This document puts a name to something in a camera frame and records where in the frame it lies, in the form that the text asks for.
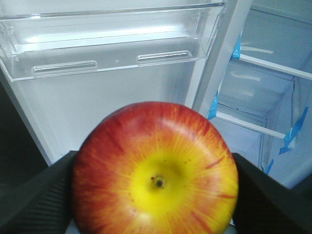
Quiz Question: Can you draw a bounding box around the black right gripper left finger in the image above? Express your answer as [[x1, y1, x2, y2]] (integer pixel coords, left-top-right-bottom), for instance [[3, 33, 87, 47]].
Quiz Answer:
[[0, 151, 77, 234]]

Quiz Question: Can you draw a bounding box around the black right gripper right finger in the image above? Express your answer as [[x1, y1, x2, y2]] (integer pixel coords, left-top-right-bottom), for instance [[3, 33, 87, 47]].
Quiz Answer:
[[233, 153, 312, 234]]

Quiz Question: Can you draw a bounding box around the white fridge door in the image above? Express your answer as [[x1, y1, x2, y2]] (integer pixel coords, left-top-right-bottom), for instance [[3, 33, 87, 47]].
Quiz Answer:
[[0, 0, 252, 169]]

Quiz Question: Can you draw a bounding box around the red yellow apple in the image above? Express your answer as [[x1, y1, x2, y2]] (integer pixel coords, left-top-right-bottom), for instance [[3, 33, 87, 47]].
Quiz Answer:
[[72, 102, 238, 234]]

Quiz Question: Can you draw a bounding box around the white open fridge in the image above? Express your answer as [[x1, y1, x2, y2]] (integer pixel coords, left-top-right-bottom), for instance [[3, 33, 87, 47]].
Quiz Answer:
[[192, 0, 312, 191]]

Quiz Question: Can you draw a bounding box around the clear upper door shelf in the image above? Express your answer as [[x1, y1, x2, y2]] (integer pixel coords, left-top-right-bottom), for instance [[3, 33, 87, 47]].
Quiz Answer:
[[0, 0, 226, 81]]

